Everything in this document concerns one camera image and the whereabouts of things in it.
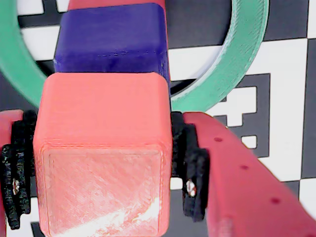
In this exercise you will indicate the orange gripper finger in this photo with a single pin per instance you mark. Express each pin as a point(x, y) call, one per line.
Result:
point(242, 192)
point(17, 160)

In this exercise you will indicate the orange cube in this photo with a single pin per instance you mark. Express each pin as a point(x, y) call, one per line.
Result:
point(101, 123)

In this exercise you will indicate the blue cube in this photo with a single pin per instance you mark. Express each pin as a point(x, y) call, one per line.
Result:
point(108, 37)

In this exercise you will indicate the red cube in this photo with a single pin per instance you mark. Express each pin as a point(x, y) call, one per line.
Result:
point(79, 2)

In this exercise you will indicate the black white checkerboard marker board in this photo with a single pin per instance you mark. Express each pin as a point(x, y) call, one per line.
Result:
point(284, 111)

